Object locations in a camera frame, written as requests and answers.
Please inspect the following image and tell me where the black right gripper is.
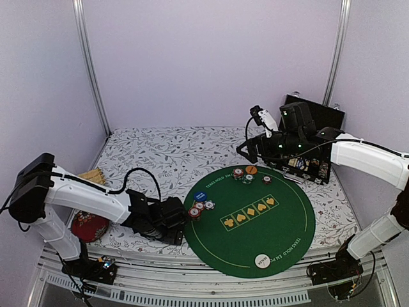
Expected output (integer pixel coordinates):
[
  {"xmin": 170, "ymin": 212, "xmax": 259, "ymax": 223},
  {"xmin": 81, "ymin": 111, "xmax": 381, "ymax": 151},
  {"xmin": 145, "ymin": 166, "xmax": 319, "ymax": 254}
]
[{"xmin": 236, "ymin": 131, "xmax": 304, "ymax": 164}]

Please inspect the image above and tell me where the orange blind button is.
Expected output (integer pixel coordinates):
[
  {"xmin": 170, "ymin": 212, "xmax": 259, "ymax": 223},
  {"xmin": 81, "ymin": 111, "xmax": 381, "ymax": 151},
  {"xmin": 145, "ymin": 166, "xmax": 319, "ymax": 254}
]
[{"xmin": 245, "ymin": 166, "xmax": 258, "ymax": 175}]

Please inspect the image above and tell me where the green white chip stack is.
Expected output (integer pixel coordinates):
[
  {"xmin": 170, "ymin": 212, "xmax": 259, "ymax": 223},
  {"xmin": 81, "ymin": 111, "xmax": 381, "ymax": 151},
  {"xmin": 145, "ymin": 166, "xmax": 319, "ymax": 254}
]
[{"xmin": 242, "ymin": 174, "xmax": 254, "ymax": 184}]

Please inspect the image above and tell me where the dark maroon chip stack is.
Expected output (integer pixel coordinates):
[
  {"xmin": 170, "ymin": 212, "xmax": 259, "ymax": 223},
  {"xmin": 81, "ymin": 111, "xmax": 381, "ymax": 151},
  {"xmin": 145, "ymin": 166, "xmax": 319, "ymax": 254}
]
[{"xmin": 262, "ymin": 175, "xmax": 272, "ymax": 184}]

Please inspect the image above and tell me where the single red five chip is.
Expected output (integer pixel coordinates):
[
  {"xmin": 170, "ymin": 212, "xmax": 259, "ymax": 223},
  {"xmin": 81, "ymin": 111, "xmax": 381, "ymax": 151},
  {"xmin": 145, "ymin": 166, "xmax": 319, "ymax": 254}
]
[{"xmin": 194, "ymin": 202, "xmax": 205, "ymax": 211}]

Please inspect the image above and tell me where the blue blind button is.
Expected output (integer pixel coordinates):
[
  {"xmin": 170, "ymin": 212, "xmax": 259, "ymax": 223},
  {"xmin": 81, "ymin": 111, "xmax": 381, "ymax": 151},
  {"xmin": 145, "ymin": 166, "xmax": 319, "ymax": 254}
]
[{"xmin": 194, "ymin": 191, "xmax": 208, "ymax": 202}]

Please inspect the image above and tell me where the white dealer button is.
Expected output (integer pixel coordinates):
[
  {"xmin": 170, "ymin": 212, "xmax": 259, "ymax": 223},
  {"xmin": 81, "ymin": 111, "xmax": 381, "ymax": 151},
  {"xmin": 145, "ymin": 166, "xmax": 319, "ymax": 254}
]
[{"xmin": 254, "ymin": 254, "xmax": 272, "ymax": 269}]

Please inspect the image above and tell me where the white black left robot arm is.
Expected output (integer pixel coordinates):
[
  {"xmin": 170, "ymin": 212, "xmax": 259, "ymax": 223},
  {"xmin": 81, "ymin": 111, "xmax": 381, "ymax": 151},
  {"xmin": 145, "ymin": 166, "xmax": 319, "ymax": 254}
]
[{"xmin": 1, "ymin": 153, "xmax": 189, "ymax": 285}]

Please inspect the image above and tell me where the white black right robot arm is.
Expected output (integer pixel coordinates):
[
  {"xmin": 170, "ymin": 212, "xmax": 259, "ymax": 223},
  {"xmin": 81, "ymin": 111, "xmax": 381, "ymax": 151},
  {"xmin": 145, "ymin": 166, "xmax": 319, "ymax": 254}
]
[{"xmin": 236, "ymin": 101, "xmax": 408, "ymax": 285}]

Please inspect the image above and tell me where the floral white table cloth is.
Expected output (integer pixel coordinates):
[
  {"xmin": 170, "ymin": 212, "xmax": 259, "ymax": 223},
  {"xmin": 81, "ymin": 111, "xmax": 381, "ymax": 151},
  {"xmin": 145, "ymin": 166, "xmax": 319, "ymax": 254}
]
[{"xmin": 91, "ymin": 127, "xmax": 359, "ymax": 249}]

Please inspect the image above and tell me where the black poker chip case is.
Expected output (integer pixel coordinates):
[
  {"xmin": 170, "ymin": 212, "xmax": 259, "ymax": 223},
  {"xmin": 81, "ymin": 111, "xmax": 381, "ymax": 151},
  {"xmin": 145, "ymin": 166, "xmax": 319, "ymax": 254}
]
[{"xmin": 276, "ymin": 94, "xmax": 345, "ymax": 184}]

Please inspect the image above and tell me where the round green poker mat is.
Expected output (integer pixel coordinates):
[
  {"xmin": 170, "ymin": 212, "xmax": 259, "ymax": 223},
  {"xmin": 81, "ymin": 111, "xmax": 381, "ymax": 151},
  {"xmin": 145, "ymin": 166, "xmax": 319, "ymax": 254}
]
[{"xmin": 184, "ymin": 166, "xmax": 316, "ymax": 278}]

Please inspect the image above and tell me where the red floral round cushion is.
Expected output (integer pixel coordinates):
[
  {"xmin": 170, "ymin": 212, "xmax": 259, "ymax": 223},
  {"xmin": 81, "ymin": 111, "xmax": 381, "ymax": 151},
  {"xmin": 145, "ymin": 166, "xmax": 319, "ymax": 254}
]
[{"xmin": 71, "ymin": 211, "xmax": 109, "ymax": 243}]

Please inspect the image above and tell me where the woven bamboo basket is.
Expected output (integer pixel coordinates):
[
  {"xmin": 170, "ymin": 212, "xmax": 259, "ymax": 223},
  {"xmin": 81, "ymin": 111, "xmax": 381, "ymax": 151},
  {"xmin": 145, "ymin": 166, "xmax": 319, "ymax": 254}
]
[{"xmin": 78, "ymin": 168, "xmax": 106, "ymax": 185}]

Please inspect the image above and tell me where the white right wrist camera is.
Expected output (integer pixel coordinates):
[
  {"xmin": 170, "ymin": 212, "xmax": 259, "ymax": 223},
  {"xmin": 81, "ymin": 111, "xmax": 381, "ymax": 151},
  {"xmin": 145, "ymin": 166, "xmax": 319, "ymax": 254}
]
[{"xmin": 250, "ymin": 105, "xmax": 278, "ymax": 138}]

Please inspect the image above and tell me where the right aluminium frame post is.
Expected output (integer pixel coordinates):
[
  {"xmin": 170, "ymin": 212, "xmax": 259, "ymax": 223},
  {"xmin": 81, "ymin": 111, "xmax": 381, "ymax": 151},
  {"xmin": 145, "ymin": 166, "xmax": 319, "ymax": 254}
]
[{"xmin": 322, "ymin": 0, "xmax": 351, "ymax": 106}]

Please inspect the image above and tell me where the aluminium frame post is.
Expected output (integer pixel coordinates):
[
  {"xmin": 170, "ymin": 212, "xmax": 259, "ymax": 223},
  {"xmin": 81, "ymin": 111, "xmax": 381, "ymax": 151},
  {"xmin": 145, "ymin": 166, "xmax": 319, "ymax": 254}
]
[
  {"xmin": 322, "ymin": 0, "xmax": 351, "ymax": 106},
  {"xmin": 72, "ymin": 0, "xmax": 112, "ymax": 138}
]

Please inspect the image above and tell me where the left aluminium frame post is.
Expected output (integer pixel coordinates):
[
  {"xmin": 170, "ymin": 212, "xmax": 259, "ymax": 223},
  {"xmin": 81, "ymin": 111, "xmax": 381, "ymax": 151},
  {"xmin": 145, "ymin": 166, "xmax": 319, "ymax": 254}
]
[{"xmin": 72, "ymin": 0, "xmax": 112, "ymax": 138}]

